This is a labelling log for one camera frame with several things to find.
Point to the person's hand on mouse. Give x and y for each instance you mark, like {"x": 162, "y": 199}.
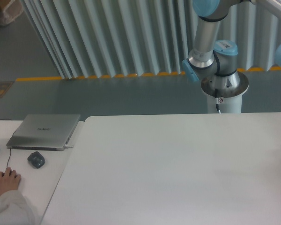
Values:
{"x": 8, "y": 183}

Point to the white sleeved forearm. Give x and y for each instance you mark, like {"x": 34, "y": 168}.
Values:
{"x": 14, "y": 210}

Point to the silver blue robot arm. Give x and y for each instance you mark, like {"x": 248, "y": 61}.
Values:
{"x": 207, "y": 57}

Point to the dark earbuds case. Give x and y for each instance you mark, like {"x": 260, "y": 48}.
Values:
{"x": 36, "y": 160}

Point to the silver closed laptop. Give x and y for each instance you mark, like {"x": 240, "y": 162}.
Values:
{"x": 44, "y": 132}

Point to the white folding partition screen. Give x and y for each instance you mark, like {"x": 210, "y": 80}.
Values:
{"x": 123, "y": 37}

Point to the clear plastic bag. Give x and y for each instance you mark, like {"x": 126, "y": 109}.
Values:
{"x": 9, "y": 11}

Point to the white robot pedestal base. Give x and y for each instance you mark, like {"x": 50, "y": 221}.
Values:
{"x": 224, "y": 93}

